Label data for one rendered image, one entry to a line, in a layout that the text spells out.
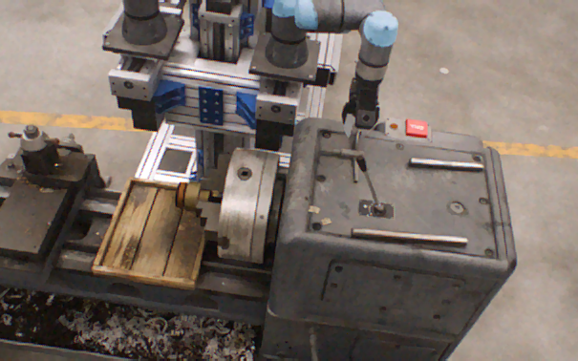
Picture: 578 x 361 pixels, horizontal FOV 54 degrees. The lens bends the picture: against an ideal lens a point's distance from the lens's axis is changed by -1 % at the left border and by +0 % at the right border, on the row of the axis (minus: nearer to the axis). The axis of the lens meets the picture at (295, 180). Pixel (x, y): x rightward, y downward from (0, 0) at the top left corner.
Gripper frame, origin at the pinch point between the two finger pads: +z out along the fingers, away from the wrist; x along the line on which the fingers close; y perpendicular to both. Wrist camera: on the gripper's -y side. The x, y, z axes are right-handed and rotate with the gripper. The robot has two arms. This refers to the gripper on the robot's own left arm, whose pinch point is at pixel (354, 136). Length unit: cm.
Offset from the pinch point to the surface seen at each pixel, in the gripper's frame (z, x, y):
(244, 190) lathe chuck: 7.3, 26.7, -18.6
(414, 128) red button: 2.9, -17.2, 9.7
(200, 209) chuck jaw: 19.3, 38.7, -17.9
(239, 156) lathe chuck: 6.4, 29.9, -7.8
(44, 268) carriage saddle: 39, 81, -32
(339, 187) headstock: 4.1, 2.6, -15.5
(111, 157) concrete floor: 130, 114, 90
